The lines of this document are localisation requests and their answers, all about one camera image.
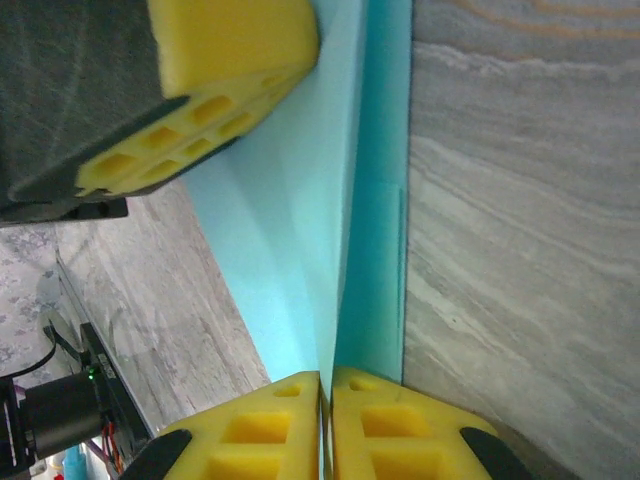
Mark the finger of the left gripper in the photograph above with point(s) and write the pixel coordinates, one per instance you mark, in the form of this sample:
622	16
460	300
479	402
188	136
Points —
235	45
210	137

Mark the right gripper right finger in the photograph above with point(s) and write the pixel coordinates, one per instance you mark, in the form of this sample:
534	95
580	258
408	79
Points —
345	425

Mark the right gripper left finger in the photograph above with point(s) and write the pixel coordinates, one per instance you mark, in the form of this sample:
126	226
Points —
305	425

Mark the light blue paper sheet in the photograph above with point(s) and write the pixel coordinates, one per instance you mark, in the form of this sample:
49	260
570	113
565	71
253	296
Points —
300	225

